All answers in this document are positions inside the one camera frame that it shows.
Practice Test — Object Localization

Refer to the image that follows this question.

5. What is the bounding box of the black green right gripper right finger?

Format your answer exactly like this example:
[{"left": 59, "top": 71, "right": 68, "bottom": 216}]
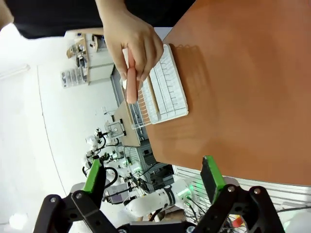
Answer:
[{"left": 191, "top": 155, "right": 286, "bottom": 233}]

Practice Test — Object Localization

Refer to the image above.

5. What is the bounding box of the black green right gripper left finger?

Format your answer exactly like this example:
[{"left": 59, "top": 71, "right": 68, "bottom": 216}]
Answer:
[{"left": 33, "top": 159, "right": 122, "bottom": 233}]

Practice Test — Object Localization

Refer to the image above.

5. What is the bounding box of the pink sausage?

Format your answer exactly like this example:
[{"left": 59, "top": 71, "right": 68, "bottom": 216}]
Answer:
[{"left": 126, "top": 50, "right": 139, "bottom": 105}]

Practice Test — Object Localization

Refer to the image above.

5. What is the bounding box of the person's right forearm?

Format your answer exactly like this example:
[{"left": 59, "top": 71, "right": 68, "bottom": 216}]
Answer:
[{"left": 94, "top": 0, "right": 131, "bottom": 27}]

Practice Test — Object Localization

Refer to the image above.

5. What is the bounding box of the person's left forearm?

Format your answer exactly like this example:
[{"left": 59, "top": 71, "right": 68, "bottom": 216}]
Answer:
[{"left": 0, "top": 6, "right": 15, "bottom": 30}]

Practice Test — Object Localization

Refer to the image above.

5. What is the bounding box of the person's right hand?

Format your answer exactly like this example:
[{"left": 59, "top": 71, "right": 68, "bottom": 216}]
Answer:
[{"left": 103, "top": 9, "right": 164, "bottom": 88}]

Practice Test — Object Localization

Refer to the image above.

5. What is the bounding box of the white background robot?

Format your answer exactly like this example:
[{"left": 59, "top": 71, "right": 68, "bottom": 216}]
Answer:
[{"left": 82, "top": 127, "right": 120, "bottom": 180}]

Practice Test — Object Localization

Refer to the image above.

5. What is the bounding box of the grey metal device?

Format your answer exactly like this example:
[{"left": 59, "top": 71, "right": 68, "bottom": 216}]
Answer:
[{"left": 104, "top": 118, "right": 126, "bottom": 139}]

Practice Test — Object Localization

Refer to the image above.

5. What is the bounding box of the wooden board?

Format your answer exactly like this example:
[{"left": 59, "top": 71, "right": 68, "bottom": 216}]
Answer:
[{"left": 114, "top": 100, "right": 142, "bottom": 148}]

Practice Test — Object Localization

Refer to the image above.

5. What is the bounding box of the white dish rack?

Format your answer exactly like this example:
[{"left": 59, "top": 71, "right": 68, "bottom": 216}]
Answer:
[{"left": 120, "top": 43, "right": 190, "bottom": 130}]

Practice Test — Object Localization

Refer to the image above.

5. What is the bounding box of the small parts drawer organizer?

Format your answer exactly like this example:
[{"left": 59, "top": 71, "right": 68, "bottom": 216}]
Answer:
[{"left": 60, "top": 67, "right": 88, "bottom": 89}]

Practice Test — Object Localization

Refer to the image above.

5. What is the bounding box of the white shelf cabinet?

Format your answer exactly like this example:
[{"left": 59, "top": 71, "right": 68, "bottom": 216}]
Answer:
[{"left": 84, "top": 33, "right": 115, "bottom": 85}]

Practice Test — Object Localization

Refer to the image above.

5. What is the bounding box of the person's black shirt torso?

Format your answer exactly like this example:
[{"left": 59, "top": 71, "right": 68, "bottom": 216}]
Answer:
[{"left": 0, "top": 0, "right": 196, "bottom": 40}]

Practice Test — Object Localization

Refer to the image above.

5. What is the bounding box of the grey camera box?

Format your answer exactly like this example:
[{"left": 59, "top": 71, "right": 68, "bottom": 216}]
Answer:
[{"left": 104, "top": 183, "right": 131, "bottom": 205}]

